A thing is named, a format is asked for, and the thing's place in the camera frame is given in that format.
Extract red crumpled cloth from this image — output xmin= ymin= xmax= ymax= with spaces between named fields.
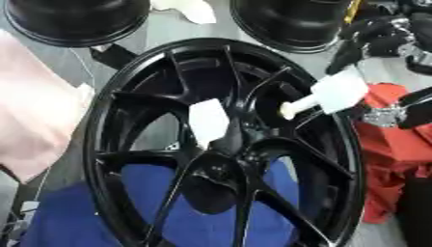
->
xmin=354 ymin=82 xmax=432 ymax=225

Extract black block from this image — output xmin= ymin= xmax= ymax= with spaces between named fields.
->
xmin=89 ymin=43 xmax=141 ymax=70

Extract black spoked wheel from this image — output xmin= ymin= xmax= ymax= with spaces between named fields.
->
xmin=82 ymin=38 xmax=368 ymax=247

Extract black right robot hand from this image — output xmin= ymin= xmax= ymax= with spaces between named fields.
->
xmin=324 ymin=12 xmax=432 ymax=130

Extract black round wheel rim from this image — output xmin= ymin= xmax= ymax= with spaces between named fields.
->
xmin=228 ymin=0 xmax=362 ymax=54
xmin=1 ymin=0 xmax=154 ymax=48

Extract pale pink cloth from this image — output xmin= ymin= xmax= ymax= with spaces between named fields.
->
xmin=0 ymin=29 xmax=98 ymax=185

